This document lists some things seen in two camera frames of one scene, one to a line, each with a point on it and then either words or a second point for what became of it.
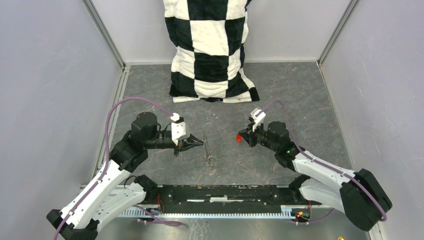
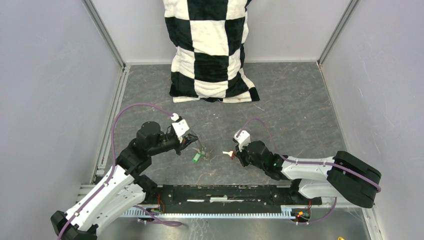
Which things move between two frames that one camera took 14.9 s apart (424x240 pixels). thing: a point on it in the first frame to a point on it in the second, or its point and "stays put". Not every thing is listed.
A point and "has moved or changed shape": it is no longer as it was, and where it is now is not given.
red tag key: (238, 138) has moved or changed shape
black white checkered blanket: (208, 38) stays put
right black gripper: (249, 135) to (240, 154)
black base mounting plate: (226, 198) stays put
